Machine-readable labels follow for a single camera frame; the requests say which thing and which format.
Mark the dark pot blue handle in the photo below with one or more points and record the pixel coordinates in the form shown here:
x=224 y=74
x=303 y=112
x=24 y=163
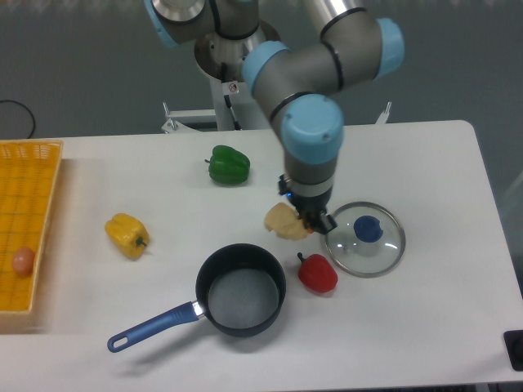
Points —
x=240 y=289

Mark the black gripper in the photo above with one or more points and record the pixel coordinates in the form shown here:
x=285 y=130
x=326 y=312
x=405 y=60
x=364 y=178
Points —
x=310 y=202

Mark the red bell pepper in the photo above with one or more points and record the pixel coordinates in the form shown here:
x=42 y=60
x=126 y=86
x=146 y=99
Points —
x=316 y=273

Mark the glass lid blue knob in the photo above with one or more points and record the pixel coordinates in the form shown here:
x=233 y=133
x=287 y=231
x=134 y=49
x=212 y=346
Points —
x=368 y=241

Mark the brown egg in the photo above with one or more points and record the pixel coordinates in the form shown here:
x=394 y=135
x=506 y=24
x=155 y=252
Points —
x=23 y=261

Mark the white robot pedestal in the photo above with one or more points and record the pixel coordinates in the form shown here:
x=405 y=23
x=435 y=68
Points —
x=229 y=110

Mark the yellow plastic basket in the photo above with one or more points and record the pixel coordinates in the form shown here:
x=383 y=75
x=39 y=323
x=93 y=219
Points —
x=29 y=172

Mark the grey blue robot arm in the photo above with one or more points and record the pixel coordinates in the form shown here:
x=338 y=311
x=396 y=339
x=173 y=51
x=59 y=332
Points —
x=310 y=134

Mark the beige bread loaf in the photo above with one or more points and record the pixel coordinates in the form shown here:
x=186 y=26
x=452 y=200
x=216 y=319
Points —
x=284 y=221

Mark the yellow bell pepper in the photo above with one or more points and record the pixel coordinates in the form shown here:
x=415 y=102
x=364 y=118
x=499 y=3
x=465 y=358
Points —
x=128 y=234

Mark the black corner device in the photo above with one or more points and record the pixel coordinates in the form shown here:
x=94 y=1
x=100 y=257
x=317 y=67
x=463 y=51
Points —
x=514 y=344

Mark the green bell pepper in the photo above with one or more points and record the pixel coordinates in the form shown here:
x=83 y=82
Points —
x=228 y=166

